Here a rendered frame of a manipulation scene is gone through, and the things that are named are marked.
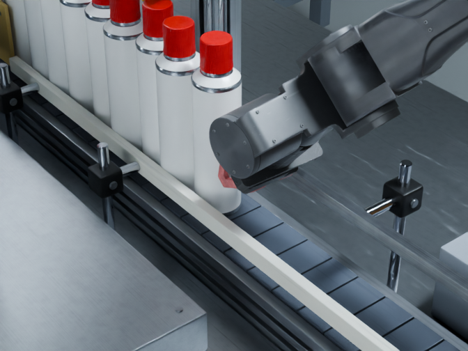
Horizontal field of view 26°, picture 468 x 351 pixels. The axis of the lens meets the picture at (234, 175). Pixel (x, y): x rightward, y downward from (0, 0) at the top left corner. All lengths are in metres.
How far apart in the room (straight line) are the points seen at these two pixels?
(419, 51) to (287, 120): 0.13
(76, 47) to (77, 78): 0.04
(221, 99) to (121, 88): 0.17
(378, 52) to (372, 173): 0.47
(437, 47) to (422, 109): 0.61
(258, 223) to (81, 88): 0.30
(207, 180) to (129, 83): 0.15
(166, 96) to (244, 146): 0.24
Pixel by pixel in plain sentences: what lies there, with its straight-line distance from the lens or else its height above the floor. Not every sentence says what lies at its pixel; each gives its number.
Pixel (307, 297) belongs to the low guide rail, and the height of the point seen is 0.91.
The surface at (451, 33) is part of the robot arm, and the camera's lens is 0.80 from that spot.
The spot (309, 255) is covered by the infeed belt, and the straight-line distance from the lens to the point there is 1.05.
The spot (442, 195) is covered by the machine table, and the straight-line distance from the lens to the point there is 1.25.
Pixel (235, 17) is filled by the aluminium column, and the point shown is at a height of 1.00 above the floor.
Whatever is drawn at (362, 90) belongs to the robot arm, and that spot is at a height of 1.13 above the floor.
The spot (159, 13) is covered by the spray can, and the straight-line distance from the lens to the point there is 1.08.
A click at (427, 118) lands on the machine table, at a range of 1.39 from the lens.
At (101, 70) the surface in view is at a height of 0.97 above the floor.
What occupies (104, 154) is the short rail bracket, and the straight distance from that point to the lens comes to 1.10.
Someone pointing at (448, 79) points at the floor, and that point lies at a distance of 3.24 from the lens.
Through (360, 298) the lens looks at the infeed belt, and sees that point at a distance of 1.01.
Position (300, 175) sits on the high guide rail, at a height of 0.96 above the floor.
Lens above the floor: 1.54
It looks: 34 degrees down
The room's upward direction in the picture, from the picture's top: straight up
